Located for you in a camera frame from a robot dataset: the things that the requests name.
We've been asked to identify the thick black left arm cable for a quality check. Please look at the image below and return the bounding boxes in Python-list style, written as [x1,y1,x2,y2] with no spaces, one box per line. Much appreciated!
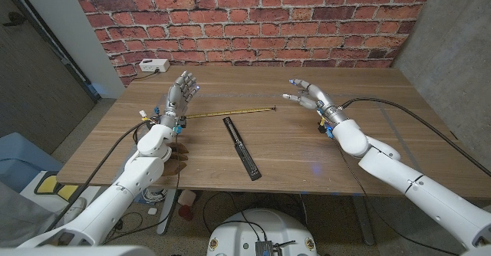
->
[44,120,154,234]

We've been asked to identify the grey metal table leg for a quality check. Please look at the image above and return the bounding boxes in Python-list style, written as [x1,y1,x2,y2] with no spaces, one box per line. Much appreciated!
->
[156,189,178,236]
[351,195,376,246]

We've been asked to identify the yellow pad with black edge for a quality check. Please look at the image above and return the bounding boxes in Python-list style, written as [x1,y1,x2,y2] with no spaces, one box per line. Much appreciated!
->
[33,170,80,196]

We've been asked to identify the black looped floor cable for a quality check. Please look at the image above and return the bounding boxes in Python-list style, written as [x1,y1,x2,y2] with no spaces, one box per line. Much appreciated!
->
[202,191,269,242]

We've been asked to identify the white power strip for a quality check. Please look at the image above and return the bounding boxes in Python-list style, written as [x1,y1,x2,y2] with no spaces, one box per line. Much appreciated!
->
[138,58,171,74]

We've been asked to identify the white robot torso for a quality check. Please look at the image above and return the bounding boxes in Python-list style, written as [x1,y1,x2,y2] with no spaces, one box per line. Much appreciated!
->
[206,208,319,256]

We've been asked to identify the long black stapler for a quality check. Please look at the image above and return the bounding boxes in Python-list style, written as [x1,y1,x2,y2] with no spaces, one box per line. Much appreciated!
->
[222,116,263,182]

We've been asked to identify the printed brick wall backdrop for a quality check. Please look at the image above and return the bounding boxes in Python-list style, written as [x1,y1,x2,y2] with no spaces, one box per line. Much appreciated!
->
[68,0,438,87]

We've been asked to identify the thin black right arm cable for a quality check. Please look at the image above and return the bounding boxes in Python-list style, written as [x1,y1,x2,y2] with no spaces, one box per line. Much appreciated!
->
[332,136,461,256]

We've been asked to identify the yellow tape measure black case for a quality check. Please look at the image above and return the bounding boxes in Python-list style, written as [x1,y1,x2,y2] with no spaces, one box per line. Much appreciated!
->
[186,105,278,120]

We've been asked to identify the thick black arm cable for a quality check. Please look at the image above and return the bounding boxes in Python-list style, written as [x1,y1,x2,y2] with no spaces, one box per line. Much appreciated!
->
[339,97,491,179]
[44,120,154,234]

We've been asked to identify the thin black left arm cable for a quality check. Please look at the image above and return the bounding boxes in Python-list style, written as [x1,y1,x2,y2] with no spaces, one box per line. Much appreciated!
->
[101,130,182,245]

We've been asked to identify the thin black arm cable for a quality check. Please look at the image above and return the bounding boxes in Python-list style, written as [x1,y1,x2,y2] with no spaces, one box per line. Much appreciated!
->
[332,136,461,256]
[101,130,182,245]

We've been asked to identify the brown wooden object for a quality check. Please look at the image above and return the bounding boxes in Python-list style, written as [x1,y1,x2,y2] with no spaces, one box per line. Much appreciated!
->
[160,142,189,177]

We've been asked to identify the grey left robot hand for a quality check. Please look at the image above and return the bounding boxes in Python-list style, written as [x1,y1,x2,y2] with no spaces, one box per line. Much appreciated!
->
[159,70,201,129]

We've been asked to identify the black power strip cord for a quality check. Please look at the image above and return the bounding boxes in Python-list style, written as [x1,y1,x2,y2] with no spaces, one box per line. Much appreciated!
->
[132,70,159,81]

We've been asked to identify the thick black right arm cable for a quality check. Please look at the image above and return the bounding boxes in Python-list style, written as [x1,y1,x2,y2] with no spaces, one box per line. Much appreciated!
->
[339,97,491,179]

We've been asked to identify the blue plastic bin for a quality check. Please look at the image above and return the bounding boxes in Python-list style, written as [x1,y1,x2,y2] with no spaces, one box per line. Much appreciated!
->
[0,132,64,195]

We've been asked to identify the white cable bundle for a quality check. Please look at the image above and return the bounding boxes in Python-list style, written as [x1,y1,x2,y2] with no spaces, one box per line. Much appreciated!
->
[141,188,168,204]

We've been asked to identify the grey device with wires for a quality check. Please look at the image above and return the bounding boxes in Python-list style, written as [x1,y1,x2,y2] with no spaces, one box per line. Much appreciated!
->
[255,240,297,256]

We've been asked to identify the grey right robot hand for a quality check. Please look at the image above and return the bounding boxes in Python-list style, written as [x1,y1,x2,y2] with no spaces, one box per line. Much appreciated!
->
[282,78,349,126]

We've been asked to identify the white shoe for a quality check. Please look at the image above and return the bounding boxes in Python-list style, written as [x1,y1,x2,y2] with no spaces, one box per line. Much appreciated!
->
[53,196,87,230]

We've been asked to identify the black door handle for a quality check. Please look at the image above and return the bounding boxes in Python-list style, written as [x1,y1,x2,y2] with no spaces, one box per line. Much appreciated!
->
[2,11,27,28]

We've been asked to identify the red and white bottle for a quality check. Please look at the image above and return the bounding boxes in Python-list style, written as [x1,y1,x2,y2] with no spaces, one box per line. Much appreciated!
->
[177,189,197,222]

